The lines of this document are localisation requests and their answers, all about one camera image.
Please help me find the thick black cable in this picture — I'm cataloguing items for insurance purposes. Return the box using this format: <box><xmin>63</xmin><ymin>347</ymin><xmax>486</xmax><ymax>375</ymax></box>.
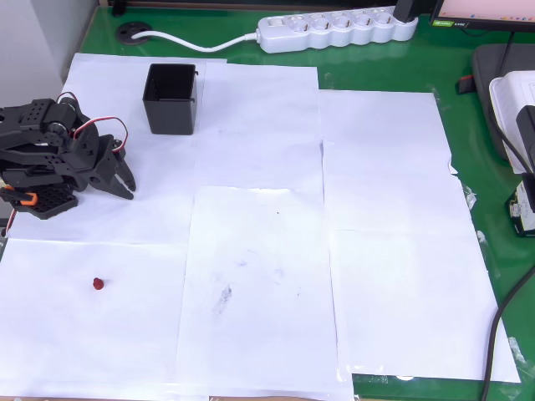
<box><xmin>480</xmin><ymin>262</ymin><xmax>535</xmax><ymax>401</ymax></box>

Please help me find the white power strip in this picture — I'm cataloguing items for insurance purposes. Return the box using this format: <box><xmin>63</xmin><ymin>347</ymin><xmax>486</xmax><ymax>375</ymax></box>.
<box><xmin>255</xmin><ymin>6</ymin><xmax>420</xmax><ymax>54</ymax></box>

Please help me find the black square cup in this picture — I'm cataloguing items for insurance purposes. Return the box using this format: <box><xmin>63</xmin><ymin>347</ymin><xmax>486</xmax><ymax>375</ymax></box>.
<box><xmin>141</xmin><ymin>63</ymin><xmax>200</xmax><ymax>136</ymax></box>

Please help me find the red black USB stick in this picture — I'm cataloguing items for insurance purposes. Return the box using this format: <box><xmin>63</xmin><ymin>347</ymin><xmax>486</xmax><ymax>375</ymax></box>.
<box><xmin>455</xmin><ymin>74</ymin><xmax>476</xmax><ymax>95</ymax></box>

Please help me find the black round cable grommet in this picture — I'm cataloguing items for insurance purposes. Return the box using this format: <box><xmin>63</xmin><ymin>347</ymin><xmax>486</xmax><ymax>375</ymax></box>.
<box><xmin>115</xmin><ymin>21</ymin><xmax>154</xmax><ymax>45</ymax></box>

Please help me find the white power strip cable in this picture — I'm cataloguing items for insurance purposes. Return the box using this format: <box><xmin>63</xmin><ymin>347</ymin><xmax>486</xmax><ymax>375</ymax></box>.
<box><xmin>131</xmin><ymin>29</ymin><xmax>262</xmax><ymax>53</ymax></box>

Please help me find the white foam container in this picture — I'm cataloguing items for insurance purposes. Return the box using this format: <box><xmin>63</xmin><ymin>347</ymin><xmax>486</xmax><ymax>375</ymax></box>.
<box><xmin>487</xmin><ymin>70</ymin><xmax>535</xmax><ymax>175</ymax></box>

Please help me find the black plug adapter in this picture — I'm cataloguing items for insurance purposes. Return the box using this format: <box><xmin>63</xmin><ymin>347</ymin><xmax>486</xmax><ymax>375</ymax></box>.
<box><xmin>394</xmin><ymin>0</ymin><xmax>419</xmax><ymax>22</ymax></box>

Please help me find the small printed carton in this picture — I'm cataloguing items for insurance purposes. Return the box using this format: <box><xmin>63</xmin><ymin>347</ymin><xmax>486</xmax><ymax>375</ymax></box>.
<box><xmin>504</xmin><ymin>170</ymin><xmax>535</xmax><ymax>239</ymax></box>

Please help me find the white paper sheet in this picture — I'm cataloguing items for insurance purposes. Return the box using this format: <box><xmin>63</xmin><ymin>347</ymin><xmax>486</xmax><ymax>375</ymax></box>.
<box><xmin>58</xmin><ymin>52</ymin><xmax>229</xmax><ymax>137</ymax></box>
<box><xmin>6</xmin><ymin>129</ymin><xmax>197</xmax><ymax>246</ymax></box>
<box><xmin>320</xmin><ymin>140</ymin><xmax>478</xmax><ymax>235</ymax></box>
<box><xmin>329</xmin><ymin>228</ymin><xmax>522</xmax><ymax>384</ymax></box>
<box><xmin>316</xmin><ymin>89</ymin><xmax>459</xmax><ymax>176</ymax></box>
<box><xmin>174</xmin><ymin>185</ymin><xmax>356</xmax><ymax>400</ymax></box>
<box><xmin>194</xmin><ymin>61</ymin><xmax>325</xmax><ymax>191</ymax></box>
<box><xmin>0</xmin><ymin>236</ymin><xmax>210</xmax><ymax>401</ymax></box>

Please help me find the black webcam cable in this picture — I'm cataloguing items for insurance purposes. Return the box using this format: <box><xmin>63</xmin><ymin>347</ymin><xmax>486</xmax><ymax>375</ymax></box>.
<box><xmin>498</xmin><ymin>120</ymin><xmax>535</xmax><ymax>176</ymax></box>

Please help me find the red white servo cable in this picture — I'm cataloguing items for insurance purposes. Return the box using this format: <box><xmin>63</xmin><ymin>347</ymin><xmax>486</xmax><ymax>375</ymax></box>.
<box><xmin>71</xmin><ymin>115</ymin><xmax>130</xmax><ymax>154</ymax></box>

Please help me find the grey padded sleeve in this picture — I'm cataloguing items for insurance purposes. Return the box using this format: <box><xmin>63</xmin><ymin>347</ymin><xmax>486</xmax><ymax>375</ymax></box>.
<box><xmin>471</xmin><ymin>43</ymin><xmax>535</xmax><ymax>162</ymax></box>

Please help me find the thin black cable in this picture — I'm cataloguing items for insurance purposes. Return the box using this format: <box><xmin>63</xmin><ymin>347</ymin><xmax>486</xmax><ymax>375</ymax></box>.
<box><xmin>501</xmin><ymin>31</ymin><xmax>517</xmax><ymax>74</ymax></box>

